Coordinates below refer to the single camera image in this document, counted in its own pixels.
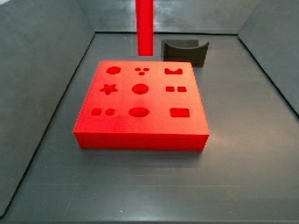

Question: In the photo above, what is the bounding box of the dark grey arch holder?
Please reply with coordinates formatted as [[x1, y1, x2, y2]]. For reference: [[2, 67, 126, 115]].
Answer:
[[161, 39, 209, 67]]

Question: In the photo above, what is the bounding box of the red shape-sorter block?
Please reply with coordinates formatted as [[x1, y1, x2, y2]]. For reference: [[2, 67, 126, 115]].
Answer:
[[73, 61, 209, 151]]

